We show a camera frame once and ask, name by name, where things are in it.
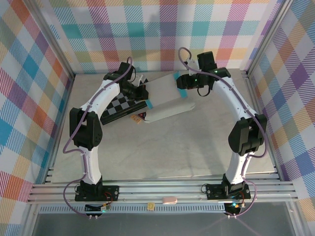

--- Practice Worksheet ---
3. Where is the black and grey checkerboard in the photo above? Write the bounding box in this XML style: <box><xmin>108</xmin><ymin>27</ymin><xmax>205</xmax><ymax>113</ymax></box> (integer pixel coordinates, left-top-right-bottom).
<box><xmin>99</xmin><ymin>94</ymin><xmax>148</xmax><ymax>125</ymax></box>

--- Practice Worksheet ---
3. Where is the black controller board with LED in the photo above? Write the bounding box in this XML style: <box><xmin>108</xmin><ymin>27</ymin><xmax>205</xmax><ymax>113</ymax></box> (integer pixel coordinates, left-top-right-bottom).
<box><xmin>225</xmin><ymin>201</ymin><xmax>245</xmax><ymax>212</ymax></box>
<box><xmin>85</xmin><ymin>203</ymin><xmax>111</xmax><ymax>213</ymax></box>

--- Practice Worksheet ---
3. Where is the aluminium side rail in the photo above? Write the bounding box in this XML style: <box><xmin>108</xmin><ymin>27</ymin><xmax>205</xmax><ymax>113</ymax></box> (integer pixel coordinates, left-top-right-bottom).
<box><xmin>43</xmin><ymin>73</ymin><xmax>76</xmax><ymax>184</ymax></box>
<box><xmin>242</xmin><ymin>70</ymin><xmax>282</xmax><ymax>182</ymax></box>

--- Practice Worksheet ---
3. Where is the aluminium frame post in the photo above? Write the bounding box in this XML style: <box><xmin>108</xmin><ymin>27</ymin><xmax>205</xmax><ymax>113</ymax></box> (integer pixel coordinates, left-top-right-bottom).
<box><xmin>28</xmin><ymin>0</ymin><xmax>76</xmax><ymax>83</ymax></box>
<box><xmin>245</xmin><ymin>0</ymin><xmax>295</xmax><ymax>77</ymax></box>

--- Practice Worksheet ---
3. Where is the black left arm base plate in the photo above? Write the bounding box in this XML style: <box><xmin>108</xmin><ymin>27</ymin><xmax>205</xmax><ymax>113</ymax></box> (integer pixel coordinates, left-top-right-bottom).
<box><xmin>75</xmin><ymin>185</ymin><xmax>120</xmax><ymax>202</ymax></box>

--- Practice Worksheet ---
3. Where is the aluminium front frame rail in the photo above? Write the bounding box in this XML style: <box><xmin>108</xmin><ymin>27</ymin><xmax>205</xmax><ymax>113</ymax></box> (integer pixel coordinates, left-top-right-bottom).
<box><xmin>27</xmin><ymin>178</ymin><xmax>300</xmax><ymax>205</ymax></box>

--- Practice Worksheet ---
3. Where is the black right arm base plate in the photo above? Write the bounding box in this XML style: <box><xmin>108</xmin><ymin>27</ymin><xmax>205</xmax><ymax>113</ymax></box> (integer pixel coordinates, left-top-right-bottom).
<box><xmin>205</xmin><ymin>183</ymin><xmax>252</xmax><ymax>200</ymax></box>

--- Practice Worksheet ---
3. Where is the slotted grey cable duct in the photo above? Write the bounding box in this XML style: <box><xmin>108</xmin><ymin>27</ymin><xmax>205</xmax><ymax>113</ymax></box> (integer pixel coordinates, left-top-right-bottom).
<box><xmin>39</xmin><ymin>205</ymin><xmax>226</xmax><ymax>214</ymax></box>

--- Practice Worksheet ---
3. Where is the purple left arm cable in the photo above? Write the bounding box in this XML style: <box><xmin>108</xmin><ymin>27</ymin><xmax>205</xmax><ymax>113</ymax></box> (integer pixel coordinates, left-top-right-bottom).
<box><xmin>63</xmin><ymin>56</ymin><xmax>136</xmax><ymax>219</ymax></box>

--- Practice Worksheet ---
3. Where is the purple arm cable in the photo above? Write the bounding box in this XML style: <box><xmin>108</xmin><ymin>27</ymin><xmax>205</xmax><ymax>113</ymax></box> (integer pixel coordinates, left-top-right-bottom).
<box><xmin>63</xmin><ymin>56</ymin><xmax>136</xmax><ymax>219</ymax></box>
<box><xmin>178</xmin><ymin>47</ymin><xmax>268</xmax><ymax>218</ymax></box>

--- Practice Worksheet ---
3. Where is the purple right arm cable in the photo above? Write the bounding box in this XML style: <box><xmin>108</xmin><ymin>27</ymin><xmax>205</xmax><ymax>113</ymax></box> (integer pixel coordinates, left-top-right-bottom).
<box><xmin>178</xmin><ymin>47</ymin><xmax>268</xmax><ymax>218</ymax></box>

